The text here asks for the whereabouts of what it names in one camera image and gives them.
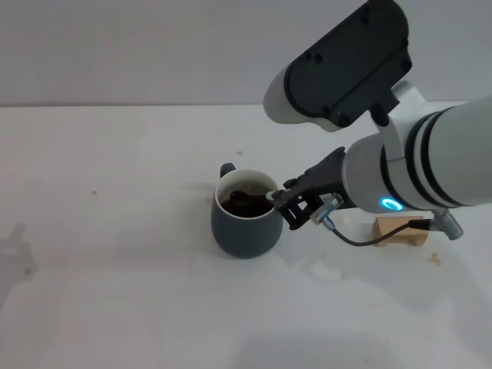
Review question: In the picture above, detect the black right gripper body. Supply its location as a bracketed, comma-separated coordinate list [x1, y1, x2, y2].
[295, 147, 347, 195]

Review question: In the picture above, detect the metal spoon light blue handle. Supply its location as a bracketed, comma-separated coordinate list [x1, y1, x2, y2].
[228, 189, 278, 205]

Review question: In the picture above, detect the dark grey coffee mug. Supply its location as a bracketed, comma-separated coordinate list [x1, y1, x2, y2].
[210, 162, 284, 260]

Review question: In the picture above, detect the light wooden notched block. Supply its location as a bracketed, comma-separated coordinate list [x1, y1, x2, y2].
[371, 215, 429, 248]

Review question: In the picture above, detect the black cable with metal plugs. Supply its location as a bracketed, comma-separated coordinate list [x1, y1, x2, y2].
[311, 191, 465, 248]

